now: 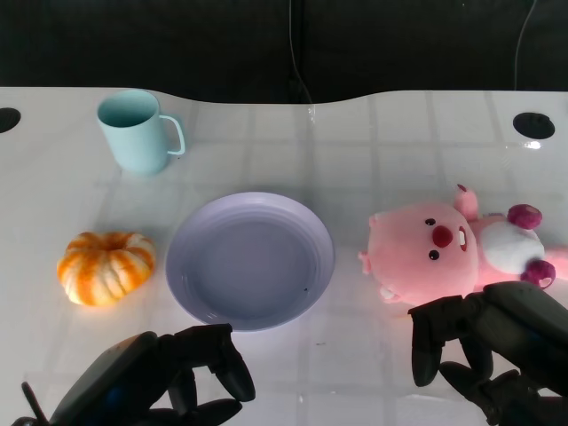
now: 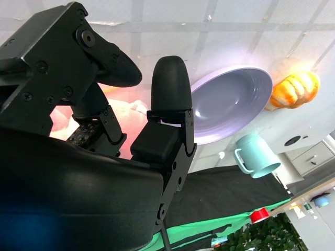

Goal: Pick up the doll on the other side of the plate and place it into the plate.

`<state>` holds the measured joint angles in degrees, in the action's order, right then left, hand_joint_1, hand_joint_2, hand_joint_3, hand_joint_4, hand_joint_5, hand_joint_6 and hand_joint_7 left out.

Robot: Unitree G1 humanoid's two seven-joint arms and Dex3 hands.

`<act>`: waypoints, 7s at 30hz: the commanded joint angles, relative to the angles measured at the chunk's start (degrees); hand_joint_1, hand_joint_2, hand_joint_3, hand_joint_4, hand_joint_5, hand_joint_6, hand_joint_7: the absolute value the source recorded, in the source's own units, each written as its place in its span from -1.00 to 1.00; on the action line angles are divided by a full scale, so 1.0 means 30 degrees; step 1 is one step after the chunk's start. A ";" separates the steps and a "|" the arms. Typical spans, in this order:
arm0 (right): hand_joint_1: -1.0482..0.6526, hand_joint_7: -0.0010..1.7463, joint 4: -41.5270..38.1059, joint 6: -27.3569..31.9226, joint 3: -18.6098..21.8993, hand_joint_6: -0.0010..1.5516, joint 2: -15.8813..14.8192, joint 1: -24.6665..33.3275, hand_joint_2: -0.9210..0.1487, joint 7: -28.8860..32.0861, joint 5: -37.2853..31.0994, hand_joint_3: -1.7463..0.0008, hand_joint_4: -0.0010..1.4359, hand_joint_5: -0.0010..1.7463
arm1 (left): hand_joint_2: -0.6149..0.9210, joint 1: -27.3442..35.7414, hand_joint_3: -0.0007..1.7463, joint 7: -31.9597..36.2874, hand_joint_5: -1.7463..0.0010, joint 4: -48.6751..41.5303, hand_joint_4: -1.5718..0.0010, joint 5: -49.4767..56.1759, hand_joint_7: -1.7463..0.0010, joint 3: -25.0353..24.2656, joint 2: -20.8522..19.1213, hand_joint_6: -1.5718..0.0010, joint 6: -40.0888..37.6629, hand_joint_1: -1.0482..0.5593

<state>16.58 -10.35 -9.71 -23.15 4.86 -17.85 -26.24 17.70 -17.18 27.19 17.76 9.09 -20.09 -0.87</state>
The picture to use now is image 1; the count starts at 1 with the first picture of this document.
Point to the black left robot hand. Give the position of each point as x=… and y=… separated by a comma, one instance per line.
x=133, y=377

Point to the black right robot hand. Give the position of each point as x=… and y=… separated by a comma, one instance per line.
x=510, y=328

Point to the pink plush doll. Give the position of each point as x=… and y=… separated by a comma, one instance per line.
x=426, y=244

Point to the lavender plastic plate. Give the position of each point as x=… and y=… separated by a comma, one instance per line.
x=250, y=262

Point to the orange white striped pumpkin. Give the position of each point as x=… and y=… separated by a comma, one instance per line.
x=105, y=267

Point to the black round table grommet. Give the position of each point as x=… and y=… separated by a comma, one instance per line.
x=8, y=119
x=533, y=125

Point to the light blue plastic mug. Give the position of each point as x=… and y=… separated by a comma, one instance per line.
x=133, y=133

